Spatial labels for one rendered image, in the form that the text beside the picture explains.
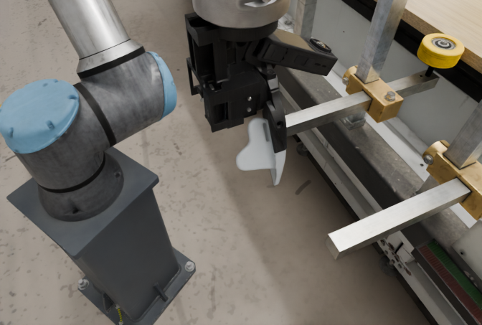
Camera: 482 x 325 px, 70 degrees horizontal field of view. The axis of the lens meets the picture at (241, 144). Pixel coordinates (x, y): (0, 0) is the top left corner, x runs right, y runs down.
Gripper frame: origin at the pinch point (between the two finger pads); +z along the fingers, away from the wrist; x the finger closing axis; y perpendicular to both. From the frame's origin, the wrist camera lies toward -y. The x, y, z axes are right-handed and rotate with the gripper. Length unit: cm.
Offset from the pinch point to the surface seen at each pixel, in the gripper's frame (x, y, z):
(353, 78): -16.2, -31.9, 10.6
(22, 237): -67, 69, 94
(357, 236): 14.2, -10.1, 10.6
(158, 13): -219, -30, 94
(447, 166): 10.2, -31.6, 10.4
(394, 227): 15.3, -16.2, 10.8
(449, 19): -18, -58, 4
